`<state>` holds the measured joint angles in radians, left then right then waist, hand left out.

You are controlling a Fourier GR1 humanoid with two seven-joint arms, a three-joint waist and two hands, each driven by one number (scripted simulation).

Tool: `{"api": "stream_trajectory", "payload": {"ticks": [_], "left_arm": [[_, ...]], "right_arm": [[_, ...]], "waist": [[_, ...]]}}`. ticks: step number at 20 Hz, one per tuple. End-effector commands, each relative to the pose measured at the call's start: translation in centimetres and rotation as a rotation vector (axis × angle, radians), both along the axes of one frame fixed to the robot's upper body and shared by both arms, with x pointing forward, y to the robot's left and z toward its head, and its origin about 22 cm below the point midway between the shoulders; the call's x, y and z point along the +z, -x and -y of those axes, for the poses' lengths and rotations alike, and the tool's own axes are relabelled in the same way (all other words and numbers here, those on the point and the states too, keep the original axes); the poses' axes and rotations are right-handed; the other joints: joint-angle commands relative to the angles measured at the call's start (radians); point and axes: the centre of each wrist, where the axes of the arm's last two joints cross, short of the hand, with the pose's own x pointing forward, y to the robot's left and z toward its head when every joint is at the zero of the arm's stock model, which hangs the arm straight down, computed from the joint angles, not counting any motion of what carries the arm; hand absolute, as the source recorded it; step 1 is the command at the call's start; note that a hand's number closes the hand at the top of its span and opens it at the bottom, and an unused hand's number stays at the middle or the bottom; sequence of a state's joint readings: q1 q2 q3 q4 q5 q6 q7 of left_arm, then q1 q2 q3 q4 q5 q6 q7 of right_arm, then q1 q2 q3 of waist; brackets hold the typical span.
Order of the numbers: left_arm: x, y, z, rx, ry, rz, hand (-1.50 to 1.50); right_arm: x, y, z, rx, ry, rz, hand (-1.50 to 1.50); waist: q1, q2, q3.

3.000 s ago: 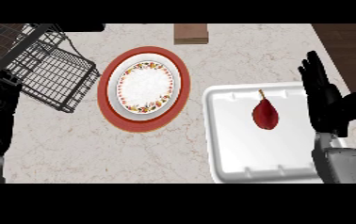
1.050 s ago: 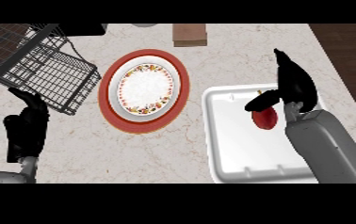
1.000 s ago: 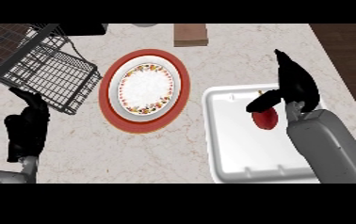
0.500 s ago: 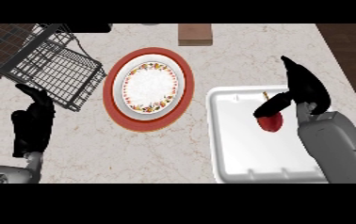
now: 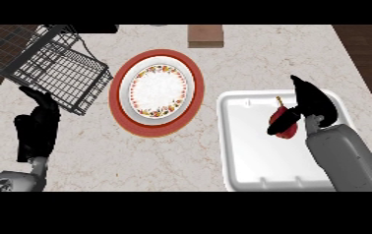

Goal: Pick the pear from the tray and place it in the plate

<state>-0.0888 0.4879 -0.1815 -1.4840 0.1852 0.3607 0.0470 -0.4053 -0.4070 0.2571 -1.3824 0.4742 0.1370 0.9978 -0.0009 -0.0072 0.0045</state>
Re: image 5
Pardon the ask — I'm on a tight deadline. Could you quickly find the red pear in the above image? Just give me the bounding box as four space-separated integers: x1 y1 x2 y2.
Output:
268 95 300 140

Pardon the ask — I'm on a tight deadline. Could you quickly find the red round placemat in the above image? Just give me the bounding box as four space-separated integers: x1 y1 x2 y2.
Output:
108 48 207 139

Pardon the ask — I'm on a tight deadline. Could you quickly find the black appliance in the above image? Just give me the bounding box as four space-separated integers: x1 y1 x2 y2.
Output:
71 25 122 34

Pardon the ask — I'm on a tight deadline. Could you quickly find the white floral-rimmed plate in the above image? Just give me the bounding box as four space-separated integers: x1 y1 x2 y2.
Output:
119 55 197 126

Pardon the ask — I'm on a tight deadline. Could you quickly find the black wire basket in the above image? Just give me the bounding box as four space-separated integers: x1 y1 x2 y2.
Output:
0 25 116 116

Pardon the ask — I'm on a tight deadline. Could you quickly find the white tray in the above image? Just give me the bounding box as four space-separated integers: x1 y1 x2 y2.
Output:
216 88 361 193

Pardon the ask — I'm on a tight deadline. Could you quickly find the brown wooden block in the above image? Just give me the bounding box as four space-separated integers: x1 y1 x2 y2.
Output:
186 25 226 49

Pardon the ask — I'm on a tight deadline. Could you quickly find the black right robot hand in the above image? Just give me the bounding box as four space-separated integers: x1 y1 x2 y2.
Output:
266 75 340 136

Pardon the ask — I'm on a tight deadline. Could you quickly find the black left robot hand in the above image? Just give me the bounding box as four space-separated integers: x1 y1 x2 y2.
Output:
14 86 62 163

